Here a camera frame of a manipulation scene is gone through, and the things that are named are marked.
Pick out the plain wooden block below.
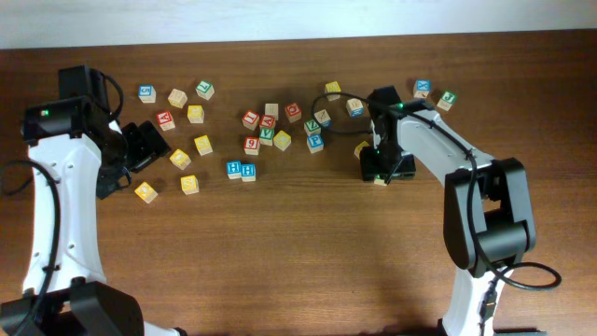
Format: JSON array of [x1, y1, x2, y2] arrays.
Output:
[[264, 103, 279, 120]]

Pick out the green J block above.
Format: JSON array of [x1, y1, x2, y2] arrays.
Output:
[[437, 91, 457, 111]]

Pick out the blue side wooden block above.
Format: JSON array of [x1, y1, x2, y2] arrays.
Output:
[[313, 109, 332, 129]]

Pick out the blue X block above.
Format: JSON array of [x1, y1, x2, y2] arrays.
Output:
[[413, 79, 431, 99]]

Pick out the green L block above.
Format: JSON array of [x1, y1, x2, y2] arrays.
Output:
[[195, 80, 215, 101]]

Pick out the yellow block near gripper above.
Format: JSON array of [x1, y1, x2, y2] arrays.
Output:
[[170, 149, 191, 170]]

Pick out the yellow block upper left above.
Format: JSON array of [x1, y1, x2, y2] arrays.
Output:
[[187, 105, 205, 124]]

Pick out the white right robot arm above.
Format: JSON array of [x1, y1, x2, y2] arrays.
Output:
[[359, 87, 562, 335]]

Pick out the wooden block upper left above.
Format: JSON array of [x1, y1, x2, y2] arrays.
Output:
[[168, 89, 187, 108]]

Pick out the blue h block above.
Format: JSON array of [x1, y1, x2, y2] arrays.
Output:
[[226, 161, 242, 179], [241, 163, 257, 182]]

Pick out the red L block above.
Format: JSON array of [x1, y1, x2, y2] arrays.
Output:
[[242, 110, 260, 131]]

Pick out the yellow block lower right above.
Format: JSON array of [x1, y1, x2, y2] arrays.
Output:
[[354, 141, 369, 159]]

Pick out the yellow block lower left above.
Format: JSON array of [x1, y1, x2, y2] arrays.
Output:
[[134, 181, 159, 203]]

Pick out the red G block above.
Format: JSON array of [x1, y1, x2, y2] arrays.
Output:
[[285, 103, 302, 123]]

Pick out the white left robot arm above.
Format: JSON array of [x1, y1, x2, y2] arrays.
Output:
[[1, 65, 184, 336]]

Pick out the blue H block left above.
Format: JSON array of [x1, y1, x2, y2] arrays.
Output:
[[226, 161, 242, 179]]

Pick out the yellow block mid left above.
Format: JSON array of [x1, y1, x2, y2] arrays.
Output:
[[194, 135, 213, 156]]

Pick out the blue wooden block upper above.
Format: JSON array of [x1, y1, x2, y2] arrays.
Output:
[[346, 98, 365, 118]]

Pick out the yellow block top centre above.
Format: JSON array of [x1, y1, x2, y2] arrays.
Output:
[[325, 81, 341, 101]]

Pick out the blue P block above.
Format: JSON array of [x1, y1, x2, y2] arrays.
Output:
[[307, 134, 325, 154]]

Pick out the blue 5 block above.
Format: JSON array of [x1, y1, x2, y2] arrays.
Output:
[[138, 84, 157, 104]]

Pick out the green R block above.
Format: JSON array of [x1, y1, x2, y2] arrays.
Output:
[[373, 175, 387, 186]]

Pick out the red Y block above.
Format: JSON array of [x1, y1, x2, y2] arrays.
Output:
[[157, 111, 175, 131]]

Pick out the yellow S block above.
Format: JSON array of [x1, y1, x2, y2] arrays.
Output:
[[180, 175, 200, 195]]

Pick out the red A block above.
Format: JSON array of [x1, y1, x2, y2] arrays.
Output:
[[259, 115, 276, 129]]

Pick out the green V block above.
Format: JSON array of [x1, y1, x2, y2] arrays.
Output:
[[259, 128, 275, 146]]

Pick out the red 9 block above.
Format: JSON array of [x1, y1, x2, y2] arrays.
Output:
[[243, 136, 260, 156]]

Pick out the blue H block right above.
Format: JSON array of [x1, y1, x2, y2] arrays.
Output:
[[241, 163, 257, 182]]

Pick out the green Z block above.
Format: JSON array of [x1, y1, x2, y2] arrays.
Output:
[[304, 119, 321, 136]]

